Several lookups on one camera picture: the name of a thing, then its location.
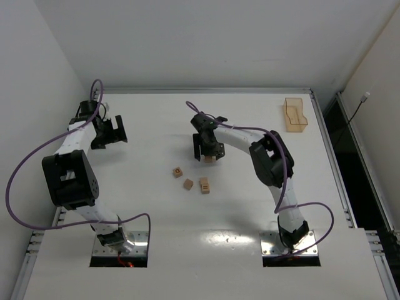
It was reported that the metal base plate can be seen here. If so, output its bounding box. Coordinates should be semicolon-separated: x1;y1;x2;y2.
92;231;149;258
259;231;320;258

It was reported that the black wall cable with plug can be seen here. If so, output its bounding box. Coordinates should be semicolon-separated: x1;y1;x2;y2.
346;91;371;124

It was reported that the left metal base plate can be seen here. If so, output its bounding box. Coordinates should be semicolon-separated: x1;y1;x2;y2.
92;231;149;258

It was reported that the plain wooden cube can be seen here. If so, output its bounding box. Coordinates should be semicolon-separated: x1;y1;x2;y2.
183;179;194;191

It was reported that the wooden cube with square mark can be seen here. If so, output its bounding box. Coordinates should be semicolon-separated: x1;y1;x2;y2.
173;167;183;178

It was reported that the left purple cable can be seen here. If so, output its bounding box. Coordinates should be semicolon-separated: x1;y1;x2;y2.
5;78;151;243

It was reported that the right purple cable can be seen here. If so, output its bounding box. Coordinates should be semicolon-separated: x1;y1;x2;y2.
186;101;334;259

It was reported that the purple cable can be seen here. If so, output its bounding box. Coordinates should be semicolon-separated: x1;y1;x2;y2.
186;101;334;259
5;78;151;243

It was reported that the transparent amber plastic bin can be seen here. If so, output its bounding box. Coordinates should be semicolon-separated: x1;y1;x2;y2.
283;97;308;133

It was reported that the wooden cube block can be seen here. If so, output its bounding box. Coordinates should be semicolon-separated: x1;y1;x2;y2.
204;156;216;163

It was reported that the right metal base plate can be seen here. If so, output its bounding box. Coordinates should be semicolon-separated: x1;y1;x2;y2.
259;231;320;258

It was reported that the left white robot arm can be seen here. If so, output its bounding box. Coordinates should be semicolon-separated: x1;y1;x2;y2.
42;100;133;254

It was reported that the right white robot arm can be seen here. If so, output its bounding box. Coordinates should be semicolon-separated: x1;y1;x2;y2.
191;113;309;250

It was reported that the wooden cube with lines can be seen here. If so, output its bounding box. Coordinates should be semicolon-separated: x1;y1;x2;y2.
201;183;210;194

